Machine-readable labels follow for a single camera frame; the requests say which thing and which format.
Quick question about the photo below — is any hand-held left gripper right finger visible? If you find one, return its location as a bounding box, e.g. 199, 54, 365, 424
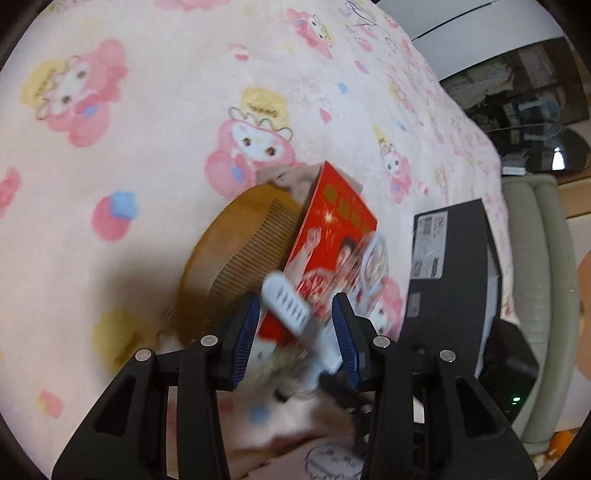
331, 292, 539, 480

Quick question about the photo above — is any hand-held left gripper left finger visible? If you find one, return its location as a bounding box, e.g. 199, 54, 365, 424
52, 292, 260, 480

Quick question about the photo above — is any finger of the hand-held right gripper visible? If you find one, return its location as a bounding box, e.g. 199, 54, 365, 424
318, 371, 377, 416

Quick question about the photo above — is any white watch strap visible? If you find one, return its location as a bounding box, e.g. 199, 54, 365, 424
261, 271, 343, 372

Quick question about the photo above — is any black cardboard box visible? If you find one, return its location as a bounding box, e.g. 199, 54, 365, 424
399, 198, 502, 370

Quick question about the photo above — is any wooden comb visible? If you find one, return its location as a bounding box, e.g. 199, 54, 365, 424
178, 182, 310, 344

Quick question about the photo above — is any red printed box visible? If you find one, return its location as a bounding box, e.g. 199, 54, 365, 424
256, 161, 379, 342

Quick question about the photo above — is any glossy black oval panel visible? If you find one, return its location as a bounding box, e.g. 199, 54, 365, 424
487, 128, 591, 175

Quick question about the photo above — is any pink printed blanket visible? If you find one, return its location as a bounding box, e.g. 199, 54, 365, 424
0, 0, 518, 480

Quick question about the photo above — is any black glass cabinet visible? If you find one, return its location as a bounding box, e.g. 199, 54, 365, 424
441, 37, 585, 125

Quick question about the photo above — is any white cabinet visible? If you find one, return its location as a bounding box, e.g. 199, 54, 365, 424
374, 0, 536, 80

